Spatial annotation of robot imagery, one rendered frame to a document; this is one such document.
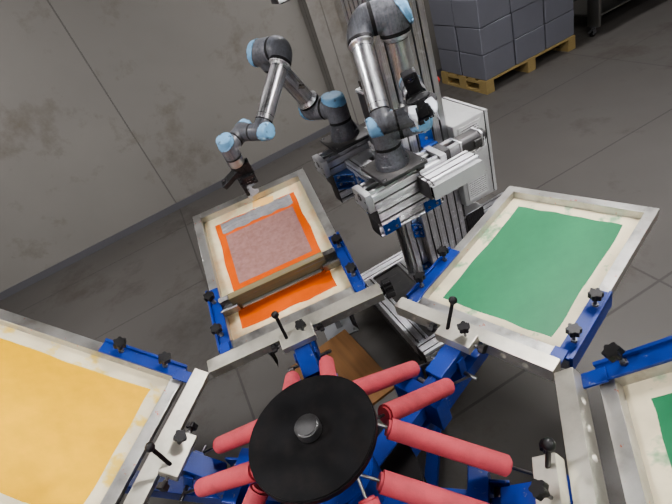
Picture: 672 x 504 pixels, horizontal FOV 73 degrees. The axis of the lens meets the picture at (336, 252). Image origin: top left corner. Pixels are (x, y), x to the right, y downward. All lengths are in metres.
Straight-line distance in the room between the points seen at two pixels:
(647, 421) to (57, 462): 1.56
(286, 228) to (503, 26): 4.15
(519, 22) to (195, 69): 3.53
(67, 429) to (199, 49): 4.37
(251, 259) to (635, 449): 1.50
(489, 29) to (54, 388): 5.04
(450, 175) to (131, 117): 4.06
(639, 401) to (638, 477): 0.19
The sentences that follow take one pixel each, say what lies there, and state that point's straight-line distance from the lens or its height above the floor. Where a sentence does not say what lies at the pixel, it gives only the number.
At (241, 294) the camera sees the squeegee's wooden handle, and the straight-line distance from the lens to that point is 1.82.
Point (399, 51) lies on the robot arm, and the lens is 1.87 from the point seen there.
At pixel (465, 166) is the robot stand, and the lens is 2.10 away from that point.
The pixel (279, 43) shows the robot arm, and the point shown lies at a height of 1.83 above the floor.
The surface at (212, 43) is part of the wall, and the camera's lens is 5.47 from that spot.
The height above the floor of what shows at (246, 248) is 1.16.
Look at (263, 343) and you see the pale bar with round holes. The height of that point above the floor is 1.10.
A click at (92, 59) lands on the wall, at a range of 5.40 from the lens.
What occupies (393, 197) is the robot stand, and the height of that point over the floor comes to 1.14.
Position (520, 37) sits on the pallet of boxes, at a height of 0.43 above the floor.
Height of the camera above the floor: 2.22
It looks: 36 degrees down
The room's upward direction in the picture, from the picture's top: 23 degrees counter-clockwise
